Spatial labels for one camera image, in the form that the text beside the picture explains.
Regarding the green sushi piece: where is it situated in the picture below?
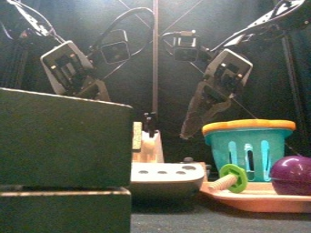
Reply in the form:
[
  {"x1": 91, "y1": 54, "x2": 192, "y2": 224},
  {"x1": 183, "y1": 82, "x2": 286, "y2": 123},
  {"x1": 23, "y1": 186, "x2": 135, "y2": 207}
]
[{"x1": 131, "y1": 121, "x2": 143, "y2": 153}]

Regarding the dark green drawer box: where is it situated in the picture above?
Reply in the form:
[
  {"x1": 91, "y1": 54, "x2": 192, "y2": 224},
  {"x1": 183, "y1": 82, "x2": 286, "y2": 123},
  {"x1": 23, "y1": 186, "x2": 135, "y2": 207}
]
[{"x1": 0, "y1": 86, "x2": 135, "y2": 233}]

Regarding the small black clamp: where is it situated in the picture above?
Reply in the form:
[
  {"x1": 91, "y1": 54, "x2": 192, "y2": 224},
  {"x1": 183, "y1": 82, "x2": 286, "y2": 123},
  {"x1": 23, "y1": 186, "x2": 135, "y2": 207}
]
[{"x1": 142, "y1": 111, "x2": 159, "y2": 139}]

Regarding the teal basket with orange rim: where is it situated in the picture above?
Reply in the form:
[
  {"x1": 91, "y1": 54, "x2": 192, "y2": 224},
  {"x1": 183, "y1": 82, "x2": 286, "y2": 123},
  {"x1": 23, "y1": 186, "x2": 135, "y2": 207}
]
[{"x1": 200, "y1": 118, "x2": 298, "y2": 183}]

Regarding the light wooden toy block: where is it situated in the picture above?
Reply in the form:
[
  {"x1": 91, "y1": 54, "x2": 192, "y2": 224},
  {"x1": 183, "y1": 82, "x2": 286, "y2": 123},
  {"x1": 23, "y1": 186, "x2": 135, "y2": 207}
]
[{"x1": 131, "y1": 129, "x2": 166, "y2": 165}]

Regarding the wooden bolt with green nut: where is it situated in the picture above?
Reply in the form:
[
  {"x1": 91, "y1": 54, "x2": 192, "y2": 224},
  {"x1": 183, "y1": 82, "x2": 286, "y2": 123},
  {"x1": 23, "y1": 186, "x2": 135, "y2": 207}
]
[{"x1": 207, "y1": 163, "x2": 250, "y2": 195}]

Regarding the grey toy with oval holes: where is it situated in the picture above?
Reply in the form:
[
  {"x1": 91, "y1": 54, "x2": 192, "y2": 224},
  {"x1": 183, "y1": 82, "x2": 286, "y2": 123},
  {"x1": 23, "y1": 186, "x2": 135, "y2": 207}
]
[{"x1": 128, "y1": 161, "x2": 207, "y2": 199}]

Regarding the purple toy ball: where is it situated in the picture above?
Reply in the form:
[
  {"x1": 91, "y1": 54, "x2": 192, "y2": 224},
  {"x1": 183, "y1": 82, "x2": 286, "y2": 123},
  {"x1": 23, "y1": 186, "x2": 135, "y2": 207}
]
[{"x1": 269, "y1": 155, "x2": 311, "y2": 197}]

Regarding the wooden tray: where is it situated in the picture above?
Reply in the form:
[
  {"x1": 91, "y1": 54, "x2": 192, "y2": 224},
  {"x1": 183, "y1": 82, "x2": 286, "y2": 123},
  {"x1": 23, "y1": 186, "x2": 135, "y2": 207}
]
[{"x1": 199, "y1": 180, "x2": 311, "y2": 214}]

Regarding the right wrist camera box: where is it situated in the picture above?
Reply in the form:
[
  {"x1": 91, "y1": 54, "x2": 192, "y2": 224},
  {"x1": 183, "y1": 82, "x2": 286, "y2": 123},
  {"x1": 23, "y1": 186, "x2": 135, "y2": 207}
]
[{"x1": 171, "y1": 29, "x2": 200, "y2": 63}]

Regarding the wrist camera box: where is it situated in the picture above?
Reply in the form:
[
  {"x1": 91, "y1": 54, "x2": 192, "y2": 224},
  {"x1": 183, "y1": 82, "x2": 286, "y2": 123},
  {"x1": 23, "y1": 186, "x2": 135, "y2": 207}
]
[
  {"x1": 98, "y1": 29, "x2": 132, "y2": 66},
  {"x1": 171, "y1": 29, "x2": 200, "y2": 63}
]

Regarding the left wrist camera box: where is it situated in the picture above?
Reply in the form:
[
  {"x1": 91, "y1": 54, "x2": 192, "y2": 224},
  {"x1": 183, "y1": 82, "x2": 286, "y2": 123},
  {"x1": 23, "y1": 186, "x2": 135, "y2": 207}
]
[{"x1": 98, "y1": 29, "x2": 132, "y2": 66}]

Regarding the thin metal frame pole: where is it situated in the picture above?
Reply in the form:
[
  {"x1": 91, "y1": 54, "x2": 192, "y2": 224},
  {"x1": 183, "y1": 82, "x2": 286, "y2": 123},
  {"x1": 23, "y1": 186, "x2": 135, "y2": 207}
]
[{"x1": 152, "y1": 0, "x2": 160, "y2": 117}]

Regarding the dark metal frame post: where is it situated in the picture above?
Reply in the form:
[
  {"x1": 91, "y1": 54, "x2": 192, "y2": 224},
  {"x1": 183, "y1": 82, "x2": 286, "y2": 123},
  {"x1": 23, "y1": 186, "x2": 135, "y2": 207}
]
[{"x1": 281, "y1": 35, "x2": 307, "y2": 153}]

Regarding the black camera cable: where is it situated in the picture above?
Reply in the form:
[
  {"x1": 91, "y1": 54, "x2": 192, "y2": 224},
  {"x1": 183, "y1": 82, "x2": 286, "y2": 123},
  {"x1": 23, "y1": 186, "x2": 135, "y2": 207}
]
[{"x1": 88, "y1": 6, "x2": 156, "y2": 57}]

